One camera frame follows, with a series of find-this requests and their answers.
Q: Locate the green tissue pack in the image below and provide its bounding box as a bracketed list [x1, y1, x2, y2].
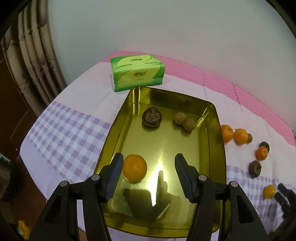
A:
[110, 55, 166, 92]

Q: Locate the gold and red toffee tin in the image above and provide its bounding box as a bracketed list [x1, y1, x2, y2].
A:
[95, 87, 226, 238]

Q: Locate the dark brown mangosteen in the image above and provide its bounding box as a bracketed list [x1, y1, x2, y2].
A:
[248, 160, 262, 178]
[259, 142, 270, 152]
[142, 108, 162, 128]

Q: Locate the orange tangerine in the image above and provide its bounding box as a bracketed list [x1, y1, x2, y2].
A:
[263, 185, 276, 199]
[234, 128, 248, 145]
[122, 154, 147, 184]
[220, 125, 234, 144]
[255, 146, 268, 161]

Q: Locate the small brown longan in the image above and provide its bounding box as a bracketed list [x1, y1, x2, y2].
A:
[174, 113, 187, 125]
[247, 133, 253, 144]
[183, 118, 196, 132]

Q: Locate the pink purple checked tablecloth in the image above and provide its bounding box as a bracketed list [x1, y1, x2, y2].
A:
[20, 52, 295, 240]

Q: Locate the yellow plastic knob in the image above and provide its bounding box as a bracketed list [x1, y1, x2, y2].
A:
[17, 220, 31, 240]

